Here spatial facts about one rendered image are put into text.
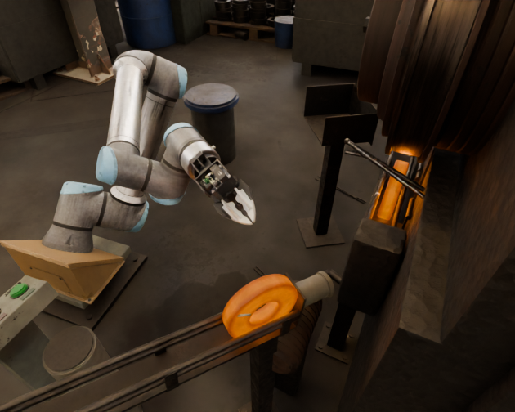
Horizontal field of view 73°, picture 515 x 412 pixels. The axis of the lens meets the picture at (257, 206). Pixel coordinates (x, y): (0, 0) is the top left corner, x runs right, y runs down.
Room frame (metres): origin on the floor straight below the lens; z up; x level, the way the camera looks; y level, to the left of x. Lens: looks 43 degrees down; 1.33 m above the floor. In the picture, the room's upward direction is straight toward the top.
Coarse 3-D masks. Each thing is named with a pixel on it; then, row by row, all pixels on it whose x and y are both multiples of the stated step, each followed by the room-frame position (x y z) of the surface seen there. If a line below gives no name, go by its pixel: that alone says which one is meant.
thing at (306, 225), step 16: (320, 96) 1.39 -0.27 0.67; (336, 96) 1.40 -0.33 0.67; (352, 96) 1.39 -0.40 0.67; (304, 112) 1.38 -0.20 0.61; (320, 112) 1.39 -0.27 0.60; (336, 112) 1.40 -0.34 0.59; (352, 112) 1.36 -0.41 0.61; (368, 112) 1.23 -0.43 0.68; (320, 128) 1.25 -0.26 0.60; (336, 128) 1.13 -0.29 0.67; (352, 128) 1.14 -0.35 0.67; (368, 128) 1.15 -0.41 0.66; (336, 144) 1.13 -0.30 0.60; (336, 160) 1.22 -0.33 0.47; (320, 176) 1.27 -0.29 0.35; (336, 176) 1.22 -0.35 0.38; (320, 192) 1.24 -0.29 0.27; (320, 208) 1.21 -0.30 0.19; (304, 224) 1.29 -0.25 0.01; (320, 224) 1.21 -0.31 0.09; (336, 224) 1.29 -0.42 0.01; (304, 240) 1.17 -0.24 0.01; (320, 240) 1.17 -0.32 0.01; (336, 240) 1.17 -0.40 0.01
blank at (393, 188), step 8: (400, 160) 0.74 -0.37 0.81; (400, 168) 0.69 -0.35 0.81; (392, 184) 0.66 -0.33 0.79; (400, 184) 0.65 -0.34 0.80; (392, 192) 0.64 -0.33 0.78; (384, 200) 0.64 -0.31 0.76; (392, 200) 0.63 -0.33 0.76; (384, 208) 0.63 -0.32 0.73; (392, 208) 0.63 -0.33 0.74; (384, 216) 0.64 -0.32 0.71
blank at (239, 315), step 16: (256, 288) 0.37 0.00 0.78; (272, 288) 0.37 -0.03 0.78; (288, 288) 0.39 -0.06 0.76; (240, 304) 0.34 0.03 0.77; (256, 304) 0.35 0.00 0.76; (272, 304) 0.39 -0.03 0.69; (288, 304) 0.39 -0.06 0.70; (224, 320) 0.34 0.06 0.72; (240, 320) 0.34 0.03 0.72; (256, 320) 0.36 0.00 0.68
